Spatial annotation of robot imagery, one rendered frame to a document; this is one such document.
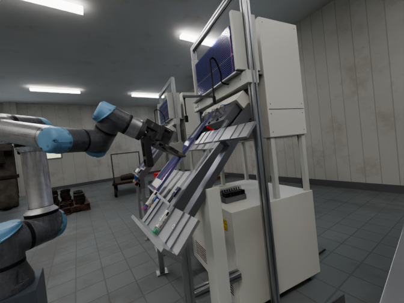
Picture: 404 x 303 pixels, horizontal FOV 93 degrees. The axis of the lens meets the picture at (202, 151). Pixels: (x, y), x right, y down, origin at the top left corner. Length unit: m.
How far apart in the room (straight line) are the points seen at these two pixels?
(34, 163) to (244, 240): 1.05
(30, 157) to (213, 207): 0.77
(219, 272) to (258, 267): 0.49
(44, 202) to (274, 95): 1.29
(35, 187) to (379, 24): 4.36
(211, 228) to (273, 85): 0.92
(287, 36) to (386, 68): 2.70
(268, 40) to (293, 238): 1.23
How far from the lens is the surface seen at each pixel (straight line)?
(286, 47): 1.49
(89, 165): 9.07
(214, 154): 0.99
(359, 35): 4.31
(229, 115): 1.11
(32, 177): 1.05
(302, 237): 1.50
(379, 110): 4.01
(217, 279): 0.86
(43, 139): 0.68
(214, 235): 0.78
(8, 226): 1.00
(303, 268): 1.59
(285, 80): 1.39
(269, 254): 1.28
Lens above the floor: 0.98
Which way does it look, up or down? 1 degrees down
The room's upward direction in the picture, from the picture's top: 6 degrees counter-clockwise
